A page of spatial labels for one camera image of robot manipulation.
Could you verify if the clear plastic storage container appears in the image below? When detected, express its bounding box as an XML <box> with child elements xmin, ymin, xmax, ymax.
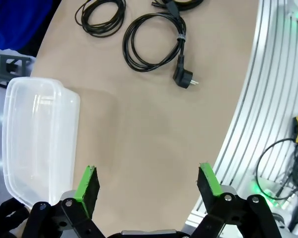
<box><xmin>1</xmin><ymin>76</ymin><xmax>81</xmax><ymax>209</ymax></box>

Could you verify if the black power cable grey tie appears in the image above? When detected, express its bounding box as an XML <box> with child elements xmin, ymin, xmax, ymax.
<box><xmin>122</xmin><ymin>1</ymin><xmax>200</xmax><ymax>90</ymax></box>

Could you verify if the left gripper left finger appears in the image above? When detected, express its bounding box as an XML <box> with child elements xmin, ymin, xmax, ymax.
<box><xmin>22</xmin><ymin>165</ymin><xmax>102</xmax><ymax>238</ymax></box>

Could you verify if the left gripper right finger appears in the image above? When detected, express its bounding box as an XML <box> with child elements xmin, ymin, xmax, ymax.
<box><xmin>188</xmin><ymin>162</ymin><xmax>284</xmax><ymax>238</ymax></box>

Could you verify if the person in blue hoodie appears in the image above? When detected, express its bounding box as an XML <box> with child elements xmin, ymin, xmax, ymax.
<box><xmin>0</xmin><ymin>0</ymin><xmax>63</xmax><ymax>54</ymax></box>

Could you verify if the dark grey metal stool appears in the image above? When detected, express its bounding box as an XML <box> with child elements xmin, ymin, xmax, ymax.
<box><xmin>0</xmin><ymin>54</ymin><xmax>32</xmax><ymax>87</ymax></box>

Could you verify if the thin black USB cable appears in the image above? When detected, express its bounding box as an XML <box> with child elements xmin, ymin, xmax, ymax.
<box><xmin>74</xmin><ymin>0</ymin><xmax>127</xmax><ymax>38</ymax></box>

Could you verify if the black cable coil grey tie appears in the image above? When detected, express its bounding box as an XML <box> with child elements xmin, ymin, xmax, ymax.
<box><xmin>150</xmin><ymin>0</ymin><xmax>205</xmax><ymax>12</ymax></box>

